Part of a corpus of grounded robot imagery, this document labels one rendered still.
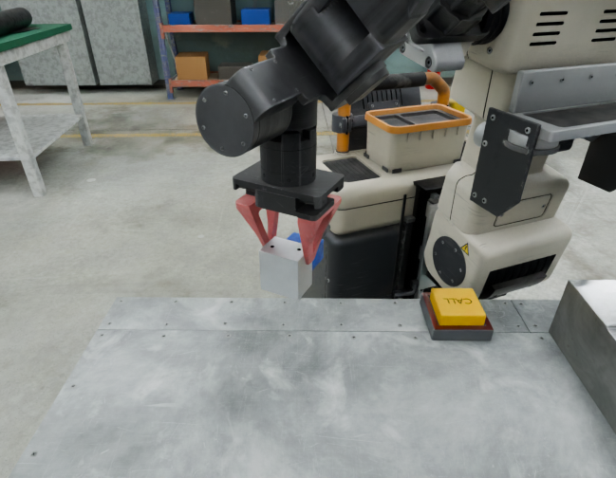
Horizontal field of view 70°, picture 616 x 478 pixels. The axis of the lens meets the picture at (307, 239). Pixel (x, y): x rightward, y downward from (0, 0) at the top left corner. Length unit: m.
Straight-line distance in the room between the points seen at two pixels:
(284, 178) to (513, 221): 0.58
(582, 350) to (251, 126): 0.48
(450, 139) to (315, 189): 0.74
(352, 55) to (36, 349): 1.79
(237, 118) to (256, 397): 0.33
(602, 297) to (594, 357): 0.07
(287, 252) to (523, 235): 0.55
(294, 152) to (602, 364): 0.42
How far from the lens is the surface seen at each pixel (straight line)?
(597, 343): 0.61
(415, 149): 1.09
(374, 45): 0.36
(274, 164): 0.43
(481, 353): 0.63
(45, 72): 6.13
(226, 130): 0.36
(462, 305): 0.64
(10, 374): 1.95
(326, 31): 0.38
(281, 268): 0.49
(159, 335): 0.65
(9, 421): 1.79
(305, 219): 0.43
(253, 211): 0.47
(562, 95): 0.82
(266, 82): 0.35
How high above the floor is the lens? 1.22
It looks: 31 degrees down
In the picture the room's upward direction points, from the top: straight up
